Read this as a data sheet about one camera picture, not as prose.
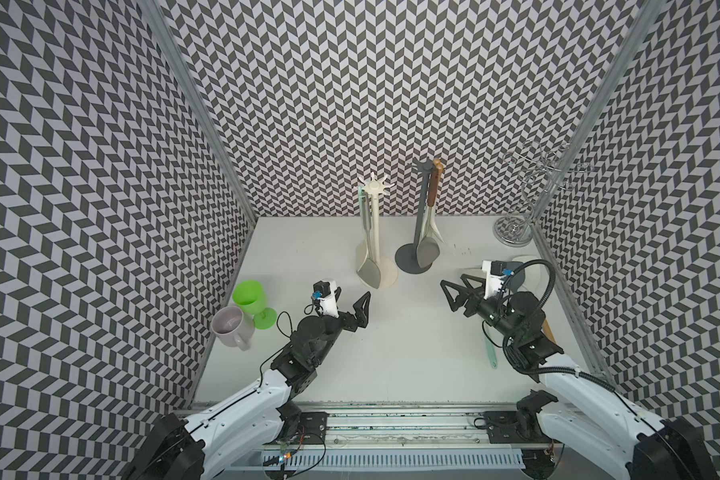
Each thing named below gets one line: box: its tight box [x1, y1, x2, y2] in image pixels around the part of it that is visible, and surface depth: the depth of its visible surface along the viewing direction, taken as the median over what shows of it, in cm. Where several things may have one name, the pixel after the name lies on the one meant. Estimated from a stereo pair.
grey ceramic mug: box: [210, 306, 255, 351], surface depth 84 cm
